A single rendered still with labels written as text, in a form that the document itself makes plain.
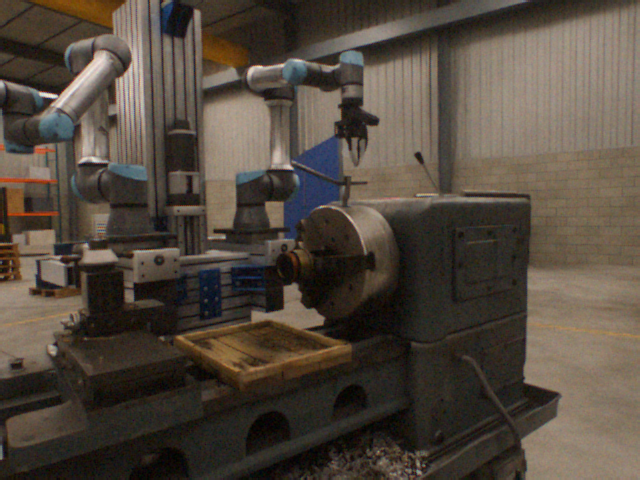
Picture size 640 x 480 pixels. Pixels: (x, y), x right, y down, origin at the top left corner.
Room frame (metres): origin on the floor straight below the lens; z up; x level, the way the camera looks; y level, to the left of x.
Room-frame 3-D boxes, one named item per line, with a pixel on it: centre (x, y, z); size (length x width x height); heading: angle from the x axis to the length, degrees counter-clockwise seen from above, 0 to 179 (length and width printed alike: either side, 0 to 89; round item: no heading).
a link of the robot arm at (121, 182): (1.47, 0.61, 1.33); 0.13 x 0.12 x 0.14; 67
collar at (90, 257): (0.96, 0.47, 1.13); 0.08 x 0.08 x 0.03
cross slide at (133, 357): (0.91, 0.43, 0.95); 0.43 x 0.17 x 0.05; 38
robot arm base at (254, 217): (1.82, 0.26, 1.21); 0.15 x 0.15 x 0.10
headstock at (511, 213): (1.53, -0.38, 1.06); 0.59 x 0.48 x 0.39; 128
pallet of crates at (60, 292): (7.36, 3.93, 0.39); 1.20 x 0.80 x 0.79; 151
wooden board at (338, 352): (1.11, 0.15, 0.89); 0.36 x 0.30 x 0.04; 38
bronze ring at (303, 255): (1.18, 0.05, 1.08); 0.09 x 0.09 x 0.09; 38
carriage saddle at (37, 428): (0.87, 0.46, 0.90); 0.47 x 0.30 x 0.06; 38
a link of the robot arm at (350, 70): (1.50, -0.13, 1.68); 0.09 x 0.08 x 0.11; 34
